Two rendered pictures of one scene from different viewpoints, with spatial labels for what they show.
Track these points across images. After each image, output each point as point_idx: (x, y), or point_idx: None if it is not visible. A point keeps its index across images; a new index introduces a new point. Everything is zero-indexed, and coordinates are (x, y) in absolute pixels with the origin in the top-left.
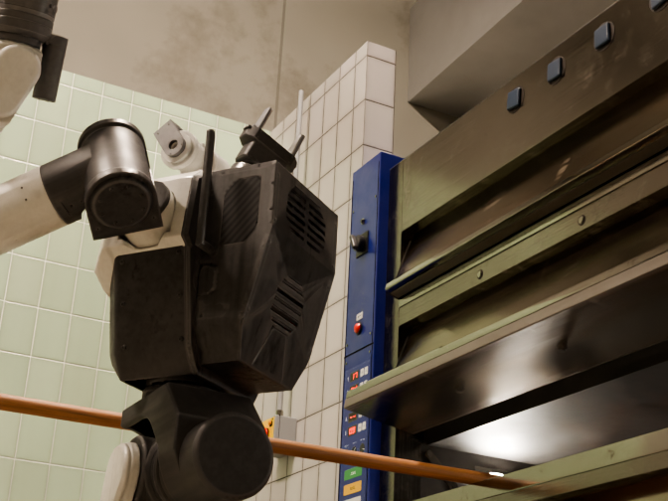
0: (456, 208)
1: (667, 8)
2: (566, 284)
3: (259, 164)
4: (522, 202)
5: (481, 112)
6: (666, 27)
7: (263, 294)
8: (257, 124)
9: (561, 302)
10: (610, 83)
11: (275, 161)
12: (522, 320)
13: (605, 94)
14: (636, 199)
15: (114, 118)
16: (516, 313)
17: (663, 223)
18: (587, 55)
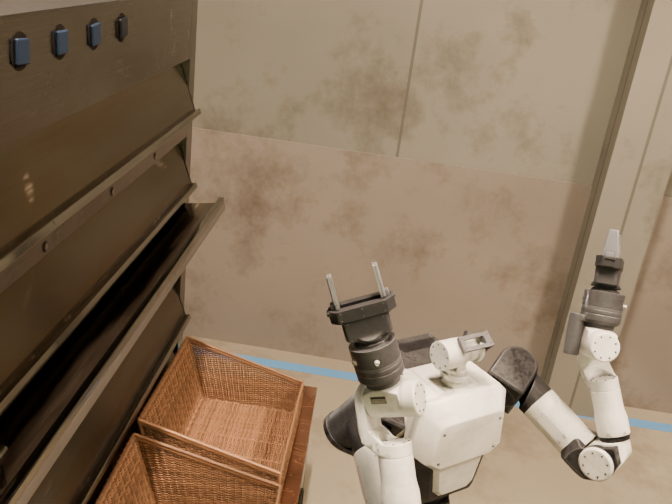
0: None
1: (96, 51)
2: (35, 313)
3: (435, 338)
4: (1, 227)
5: None
6: (95, 70)
7: None
8: (383, 286)
9: (133, 336)
10: (64, 102)
11: (429, 333)
12: (115, 363)
13: (60, 114)
14: (77, 226)
15: (522, 347)
16: (109, 360)
17: (82, 244)
18: (47, 54)
